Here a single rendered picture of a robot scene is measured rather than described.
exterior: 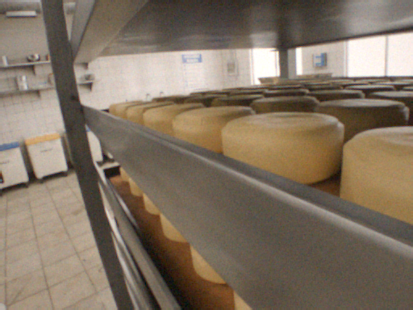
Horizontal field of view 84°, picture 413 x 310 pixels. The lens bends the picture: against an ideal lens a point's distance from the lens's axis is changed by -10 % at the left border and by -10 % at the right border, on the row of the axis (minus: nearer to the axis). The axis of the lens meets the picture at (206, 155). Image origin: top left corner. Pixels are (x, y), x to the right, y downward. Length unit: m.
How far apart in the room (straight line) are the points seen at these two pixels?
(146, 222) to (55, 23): 0.29
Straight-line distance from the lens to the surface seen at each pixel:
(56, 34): 0.41
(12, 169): 4.78
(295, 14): 0.25
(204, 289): 0.18
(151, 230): 0.25
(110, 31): 0.22
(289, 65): 0.60
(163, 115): 0.18
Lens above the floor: 1.35
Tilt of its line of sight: 17 degrees down
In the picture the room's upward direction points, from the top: 6 degrees counter-clockwise
